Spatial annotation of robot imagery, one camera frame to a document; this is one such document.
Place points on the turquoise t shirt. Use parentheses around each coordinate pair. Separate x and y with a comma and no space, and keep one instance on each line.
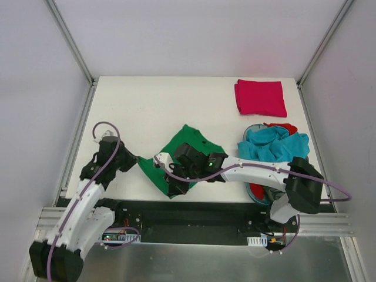
(276,144)

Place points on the red t shirt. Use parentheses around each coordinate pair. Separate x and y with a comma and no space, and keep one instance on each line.
(257,190)

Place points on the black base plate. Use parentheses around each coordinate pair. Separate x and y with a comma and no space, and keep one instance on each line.
(209,223)

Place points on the right white cable duct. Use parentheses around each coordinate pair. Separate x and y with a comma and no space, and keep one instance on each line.
(260,241)

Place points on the right aluminium frame post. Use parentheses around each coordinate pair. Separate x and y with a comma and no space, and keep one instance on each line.
(329,34)

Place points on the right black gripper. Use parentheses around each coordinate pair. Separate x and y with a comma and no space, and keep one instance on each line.
(175,179)

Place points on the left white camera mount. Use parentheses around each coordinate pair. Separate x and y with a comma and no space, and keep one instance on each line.
(107,133)

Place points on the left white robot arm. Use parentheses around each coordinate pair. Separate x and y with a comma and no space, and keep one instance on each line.
(60,255)

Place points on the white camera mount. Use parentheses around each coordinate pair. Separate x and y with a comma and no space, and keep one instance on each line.
(107,133)
(163,159)

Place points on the left aluminium frame post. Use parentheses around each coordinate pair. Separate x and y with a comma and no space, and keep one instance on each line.
(69,40)

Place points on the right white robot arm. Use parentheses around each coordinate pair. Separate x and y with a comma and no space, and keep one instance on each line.
(298,182)

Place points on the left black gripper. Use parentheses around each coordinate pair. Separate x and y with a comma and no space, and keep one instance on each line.
(126,160)

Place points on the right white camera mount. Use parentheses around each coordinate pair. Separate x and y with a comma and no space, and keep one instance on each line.
(163,159)

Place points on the aluminium frame post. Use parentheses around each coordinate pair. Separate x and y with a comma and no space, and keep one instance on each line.
(69,40)
(329,34)

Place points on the green t shirt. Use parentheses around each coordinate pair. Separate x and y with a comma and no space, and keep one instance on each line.
(193,137)

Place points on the grey t shirt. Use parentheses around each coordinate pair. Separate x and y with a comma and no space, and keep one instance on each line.
(273,194)

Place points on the folded pink t shirt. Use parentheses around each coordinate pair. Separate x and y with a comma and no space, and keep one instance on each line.
(260,98)

